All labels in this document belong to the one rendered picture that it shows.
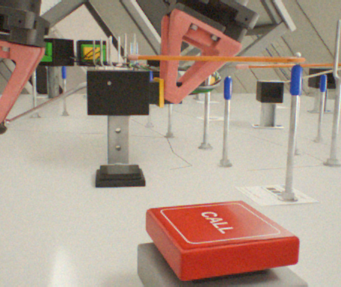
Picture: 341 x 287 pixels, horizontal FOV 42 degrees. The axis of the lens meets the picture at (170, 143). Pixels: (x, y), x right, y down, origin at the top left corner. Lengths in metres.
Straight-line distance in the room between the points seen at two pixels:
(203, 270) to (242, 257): 0.02
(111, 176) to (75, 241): 0.11
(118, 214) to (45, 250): 0.07
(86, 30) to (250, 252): 7.91
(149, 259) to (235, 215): 0.04
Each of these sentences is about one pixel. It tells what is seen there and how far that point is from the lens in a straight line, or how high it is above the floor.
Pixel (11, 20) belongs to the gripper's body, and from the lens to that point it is 0.38.
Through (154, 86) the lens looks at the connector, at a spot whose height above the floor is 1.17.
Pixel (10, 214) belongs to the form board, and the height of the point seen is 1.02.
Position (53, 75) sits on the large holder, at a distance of 1.10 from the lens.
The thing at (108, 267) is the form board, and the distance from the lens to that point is 0.23.
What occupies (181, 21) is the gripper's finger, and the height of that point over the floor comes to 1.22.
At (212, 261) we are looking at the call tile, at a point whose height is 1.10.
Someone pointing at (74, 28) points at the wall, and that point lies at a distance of 8.05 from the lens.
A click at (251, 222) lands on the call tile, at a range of 0.19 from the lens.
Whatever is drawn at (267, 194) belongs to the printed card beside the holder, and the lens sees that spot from 0.35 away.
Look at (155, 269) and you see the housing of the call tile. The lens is 0.19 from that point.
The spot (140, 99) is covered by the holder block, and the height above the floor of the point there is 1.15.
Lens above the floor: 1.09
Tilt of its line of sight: 8 degrees up
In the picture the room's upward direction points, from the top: 51 degrees clockwise
